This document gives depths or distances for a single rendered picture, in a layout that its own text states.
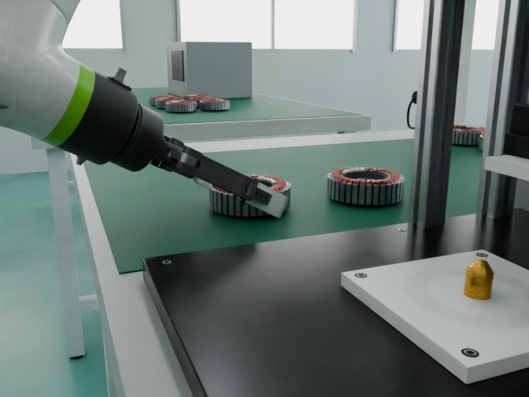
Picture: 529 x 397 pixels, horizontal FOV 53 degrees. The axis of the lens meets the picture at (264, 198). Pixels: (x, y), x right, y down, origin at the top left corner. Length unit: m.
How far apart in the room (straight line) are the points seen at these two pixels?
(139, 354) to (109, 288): 0.12
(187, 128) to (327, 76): 3.81
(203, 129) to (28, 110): 1.16
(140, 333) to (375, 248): 0.24
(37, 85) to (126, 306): 0.22
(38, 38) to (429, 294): 0.42
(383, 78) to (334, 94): 0.58
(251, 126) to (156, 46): 3.18
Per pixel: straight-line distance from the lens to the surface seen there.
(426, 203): 0.61
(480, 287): 0.43
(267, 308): 0.42
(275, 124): 1.76
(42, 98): 0.56
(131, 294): 0.50
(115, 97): 0.59
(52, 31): 0.58
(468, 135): 1.32
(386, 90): 5.77
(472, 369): 0.35
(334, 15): 5.43
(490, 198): 0.68
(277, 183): 0.74
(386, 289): 0.43
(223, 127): 1.70
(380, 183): 0.76
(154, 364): 0.40
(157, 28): 4.85
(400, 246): 0.56
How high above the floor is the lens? 0.96
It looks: 15 degrees down
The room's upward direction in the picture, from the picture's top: straight up
